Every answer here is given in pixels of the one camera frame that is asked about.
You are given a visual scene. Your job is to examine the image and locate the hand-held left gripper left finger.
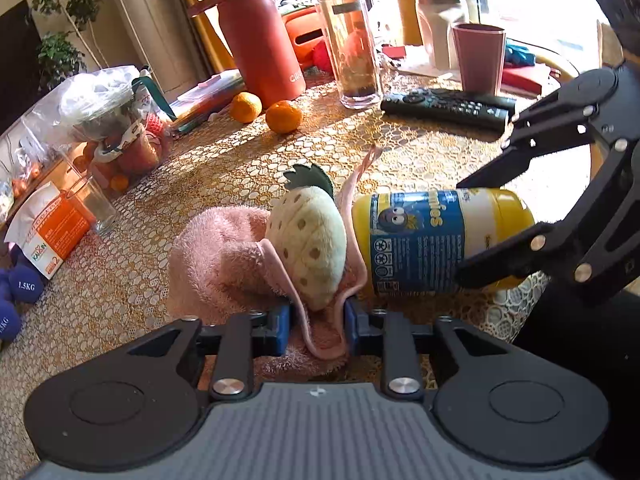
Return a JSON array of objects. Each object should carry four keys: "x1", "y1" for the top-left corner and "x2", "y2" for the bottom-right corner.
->
[{"x1": 127, "y1": 304, "x2": 292, "y2": 401}]

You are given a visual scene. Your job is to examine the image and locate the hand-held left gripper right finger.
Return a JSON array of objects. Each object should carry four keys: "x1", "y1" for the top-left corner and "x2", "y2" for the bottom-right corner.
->
[{"x1": 344, "y1": 297, "x2": 502, "y2": 401}]

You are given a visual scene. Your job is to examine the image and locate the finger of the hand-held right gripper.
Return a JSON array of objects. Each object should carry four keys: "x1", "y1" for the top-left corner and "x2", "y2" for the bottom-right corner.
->
[
  {"x1": 453, "y1": 137, "x2": 640, "y2": 307},
  {"x1": 456, "y1": 91, "x2": 608, "y2": 191}
]

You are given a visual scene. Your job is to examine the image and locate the yellow container with blue label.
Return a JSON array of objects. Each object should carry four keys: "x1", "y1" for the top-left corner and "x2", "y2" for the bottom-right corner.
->
[{"x1": 351, "y1": 187, "x2": 536, "y2": 297}]

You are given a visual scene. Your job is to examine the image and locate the pink strawberry hand towel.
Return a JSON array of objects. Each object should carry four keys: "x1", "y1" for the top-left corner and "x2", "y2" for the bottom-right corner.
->
[{"x1": 166, "y1": 145, "x2": 384, "y2": 379}]

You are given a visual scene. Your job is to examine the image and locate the black remote control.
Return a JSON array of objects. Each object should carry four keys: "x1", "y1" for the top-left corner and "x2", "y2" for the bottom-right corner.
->
[
  {"x1": 381, "y1": 91, "x2": 510, "y2": 134},
  {"x1": 425, "y1": 88, "x2": 517, "y2": 114}
]

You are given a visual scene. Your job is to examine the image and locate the red book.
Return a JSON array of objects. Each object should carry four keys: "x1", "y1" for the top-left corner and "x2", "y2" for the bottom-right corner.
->
[{"x1": 501, "y1": 64, "x2": 561, "y2": 99}]

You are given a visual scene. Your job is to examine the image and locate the blue cloth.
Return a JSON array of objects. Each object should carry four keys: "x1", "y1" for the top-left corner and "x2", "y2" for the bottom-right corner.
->
[{"x1": 505, "y1": 40, "x2": 537, "y2": 67}]

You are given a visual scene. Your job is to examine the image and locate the pink cup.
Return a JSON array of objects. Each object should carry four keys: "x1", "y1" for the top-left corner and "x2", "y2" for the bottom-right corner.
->
[{"x1": 451, "y1": 23, "x2": 507, "y2": 96}]

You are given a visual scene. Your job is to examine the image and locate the tall glass tumbler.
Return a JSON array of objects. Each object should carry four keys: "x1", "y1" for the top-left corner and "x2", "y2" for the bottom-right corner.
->
[{"x1": 316, "y1": 0, "x2": 384, "y2": 110}]

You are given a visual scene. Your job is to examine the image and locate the orange mandarin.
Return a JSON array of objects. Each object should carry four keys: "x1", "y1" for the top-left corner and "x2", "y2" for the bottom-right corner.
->
[
  {"x1": 230, "y1": 92, "x2": 263, "y2": 124},
  {"x1": 265, "y1": 100, "x2": 303, "y2": 135}
]

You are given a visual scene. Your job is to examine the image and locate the small drinking glass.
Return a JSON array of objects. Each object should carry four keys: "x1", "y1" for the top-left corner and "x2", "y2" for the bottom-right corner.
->
[{"x1": 64, "y1": 175, "x2": 119, "y2": 235}]

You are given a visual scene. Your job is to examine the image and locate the orange tissue box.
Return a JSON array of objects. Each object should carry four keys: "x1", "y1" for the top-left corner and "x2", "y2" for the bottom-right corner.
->
[{"x1": 281, "y1": 6, "x2": 327, "y2": 67}]

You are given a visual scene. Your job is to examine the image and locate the stack of colourful folders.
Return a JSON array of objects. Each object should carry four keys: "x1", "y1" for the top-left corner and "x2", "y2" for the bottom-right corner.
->
[{"x1": 169, "y1": 69, "x2": 246, "y2": 134}]

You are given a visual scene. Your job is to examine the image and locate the orange and white box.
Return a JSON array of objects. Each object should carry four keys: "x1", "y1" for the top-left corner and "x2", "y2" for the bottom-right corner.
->
[{"x1": 4, "y1": 181, "x2": 97, "y2": 280}]

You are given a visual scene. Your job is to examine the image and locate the purple dumbbell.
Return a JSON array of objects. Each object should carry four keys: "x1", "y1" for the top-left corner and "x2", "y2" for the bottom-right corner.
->
[
  {"x1": 0, "y1": 300, "x2": 22, "y2": 344},
  {"x1": 0, "y1": 245, "x2": 46, "y2": 306}
]

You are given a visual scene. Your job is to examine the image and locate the red water bottle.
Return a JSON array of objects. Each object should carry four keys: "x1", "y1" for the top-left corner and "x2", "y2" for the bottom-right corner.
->
[{"x1": 186, "y1": 0, "x2": 307, "y2": 109}]

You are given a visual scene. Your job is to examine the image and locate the clear plastic bag of fruit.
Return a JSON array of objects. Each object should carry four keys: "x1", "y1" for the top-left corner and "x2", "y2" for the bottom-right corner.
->
[{"x1": 30, "y1": 66, "x2": 177, "y2": 194}]

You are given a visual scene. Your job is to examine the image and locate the black television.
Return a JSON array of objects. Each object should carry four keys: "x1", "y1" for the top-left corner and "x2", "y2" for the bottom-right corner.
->
[{"x1": 0, "y1": 0, "x2": 45, "y2": 135}]

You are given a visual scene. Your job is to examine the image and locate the green potted plant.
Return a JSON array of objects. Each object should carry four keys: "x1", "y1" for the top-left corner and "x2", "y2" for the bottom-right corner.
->
[{"x1": 31, "y1": 0, "x2": 104, "y2": 92}]

